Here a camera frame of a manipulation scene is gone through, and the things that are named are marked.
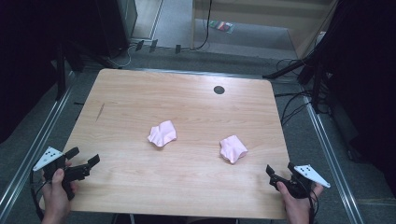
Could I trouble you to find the metal floor rail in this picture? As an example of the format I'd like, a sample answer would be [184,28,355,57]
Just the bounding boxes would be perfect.
[0,70,78,216]
[303,94,366,224]

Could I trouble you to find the white cable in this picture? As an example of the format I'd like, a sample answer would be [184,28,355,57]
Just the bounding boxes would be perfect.
[106,43,138,69]

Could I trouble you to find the light wooden frame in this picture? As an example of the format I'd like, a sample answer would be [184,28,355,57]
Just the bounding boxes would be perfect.
[191,0,339,60]

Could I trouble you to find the black floor cables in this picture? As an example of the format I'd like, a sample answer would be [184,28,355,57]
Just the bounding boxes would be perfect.
[274,58,314,127]

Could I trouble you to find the person's right hand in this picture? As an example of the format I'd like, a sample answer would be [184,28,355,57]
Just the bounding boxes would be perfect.
[276,181,325,224]

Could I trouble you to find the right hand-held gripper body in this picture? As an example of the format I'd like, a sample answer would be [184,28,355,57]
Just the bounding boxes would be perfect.
[268,163,332,200]

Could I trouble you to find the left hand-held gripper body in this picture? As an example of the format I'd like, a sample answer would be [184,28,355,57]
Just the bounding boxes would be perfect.
[32,146,92,202]

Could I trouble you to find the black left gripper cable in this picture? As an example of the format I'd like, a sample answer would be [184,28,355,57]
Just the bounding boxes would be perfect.
[29,169,50,222]

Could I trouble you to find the colourful packet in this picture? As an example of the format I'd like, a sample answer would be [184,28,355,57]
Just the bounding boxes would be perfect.
[208,20,235,35]

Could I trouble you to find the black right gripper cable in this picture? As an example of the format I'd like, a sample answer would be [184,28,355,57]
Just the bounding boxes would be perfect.
[307,186,320,224]

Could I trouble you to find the black hanging cable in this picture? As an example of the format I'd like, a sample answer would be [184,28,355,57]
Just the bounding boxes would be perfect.
[189,0,214,51]

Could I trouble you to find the person's left hand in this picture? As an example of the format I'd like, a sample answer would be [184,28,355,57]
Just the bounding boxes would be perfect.
[41,161,79,224]

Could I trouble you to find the pink crumpled cloth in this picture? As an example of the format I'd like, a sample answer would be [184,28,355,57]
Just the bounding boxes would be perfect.
[147,119,178,148]
[219,134,249,165]

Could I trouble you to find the black cabinet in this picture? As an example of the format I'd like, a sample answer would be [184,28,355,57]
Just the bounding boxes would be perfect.
[94,0,138,59]

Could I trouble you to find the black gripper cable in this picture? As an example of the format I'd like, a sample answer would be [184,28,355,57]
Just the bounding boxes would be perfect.
[29,169,50,222]
[307,186,320,224]

